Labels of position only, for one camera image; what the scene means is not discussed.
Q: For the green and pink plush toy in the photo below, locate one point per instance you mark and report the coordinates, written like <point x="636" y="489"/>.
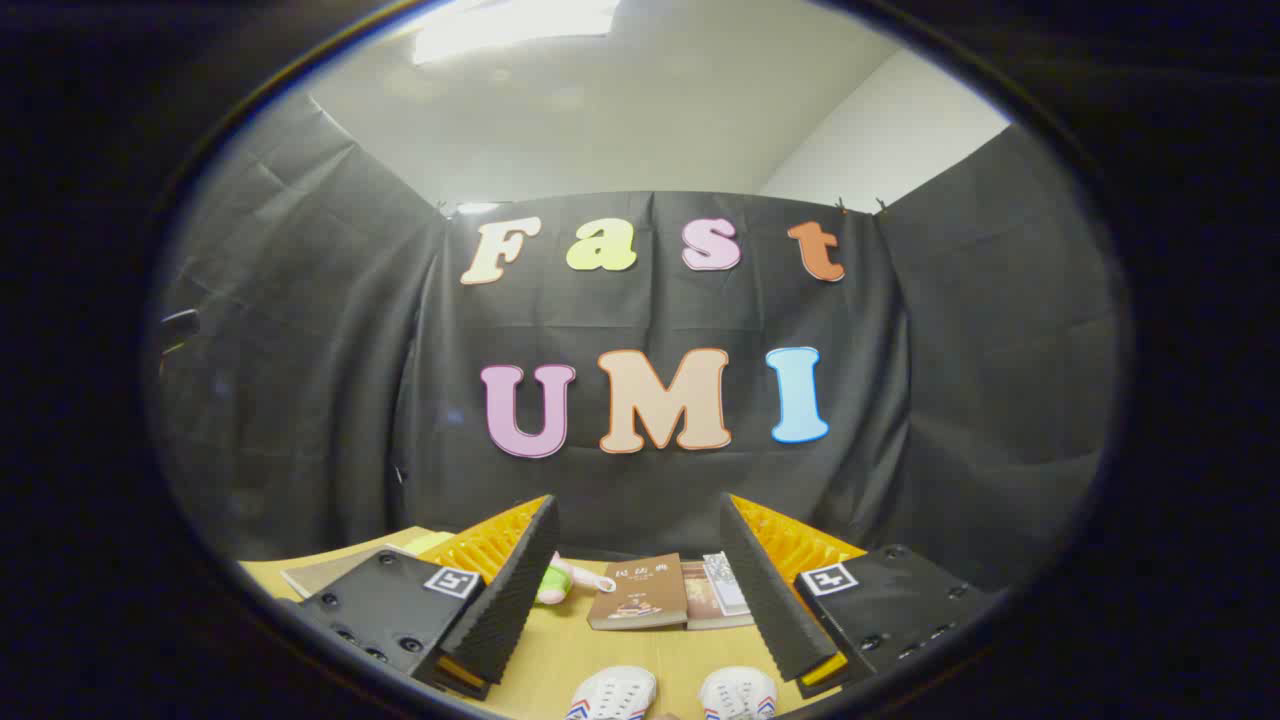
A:
<point x="556" y="582"/>

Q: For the tan storage box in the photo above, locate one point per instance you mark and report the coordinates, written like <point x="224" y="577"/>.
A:
<point x="330" y="572"/>

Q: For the reddish brown cover book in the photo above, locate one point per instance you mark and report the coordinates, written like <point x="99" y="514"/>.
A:
<point x="700" y="600"/>

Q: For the white striped sneaker shoe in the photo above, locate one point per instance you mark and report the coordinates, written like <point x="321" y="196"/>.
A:
<point x="738" y="695"/>
<point x="612" y="693"/>

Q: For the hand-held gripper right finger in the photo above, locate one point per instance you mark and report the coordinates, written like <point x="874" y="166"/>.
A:
<point x="765" y="590"/>

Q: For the grey patterned cover book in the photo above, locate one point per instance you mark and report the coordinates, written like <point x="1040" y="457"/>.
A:
<point x="725" y="582"/>

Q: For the black backdrop cloth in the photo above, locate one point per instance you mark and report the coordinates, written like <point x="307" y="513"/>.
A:
<point x="660" y="310"/>

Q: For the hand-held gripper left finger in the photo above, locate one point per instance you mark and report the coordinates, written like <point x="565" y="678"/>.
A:
<point x="520" y="590"/>

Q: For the ceiling light panel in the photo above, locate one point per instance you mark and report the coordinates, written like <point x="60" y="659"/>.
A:
<point x="510" y="25"/>

